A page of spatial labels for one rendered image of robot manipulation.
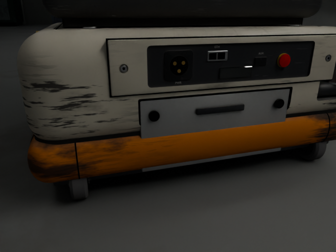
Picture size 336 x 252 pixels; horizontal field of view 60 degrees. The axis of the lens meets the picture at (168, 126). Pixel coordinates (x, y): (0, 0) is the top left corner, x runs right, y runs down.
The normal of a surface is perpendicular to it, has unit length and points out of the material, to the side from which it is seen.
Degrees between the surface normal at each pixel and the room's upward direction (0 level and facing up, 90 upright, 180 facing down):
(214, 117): 90
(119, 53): 90
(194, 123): 90
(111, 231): 0
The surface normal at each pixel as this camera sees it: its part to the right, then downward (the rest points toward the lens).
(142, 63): 0.30, 0.33
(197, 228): 0.00, -0.93
